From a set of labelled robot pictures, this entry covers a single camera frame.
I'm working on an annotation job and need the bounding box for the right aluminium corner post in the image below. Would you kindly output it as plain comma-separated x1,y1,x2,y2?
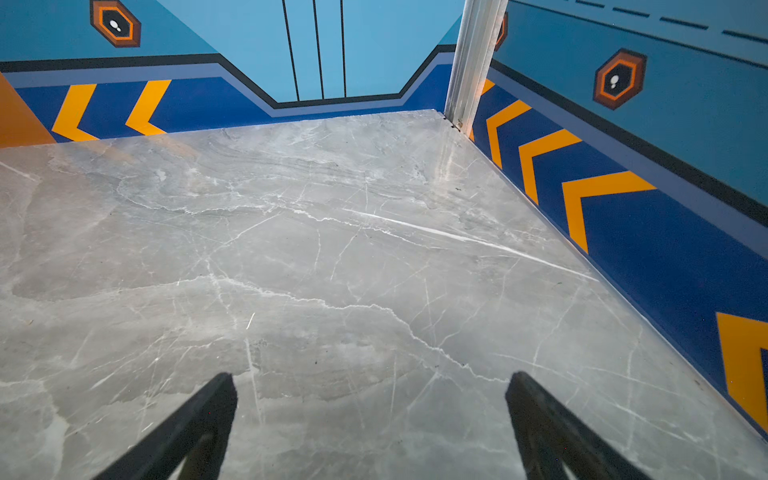
444,0,508,136

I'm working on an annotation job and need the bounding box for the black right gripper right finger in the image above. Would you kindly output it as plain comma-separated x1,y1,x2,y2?
505,371,648,479

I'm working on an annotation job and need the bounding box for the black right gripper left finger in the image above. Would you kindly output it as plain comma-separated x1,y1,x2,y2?
96,372,238,479

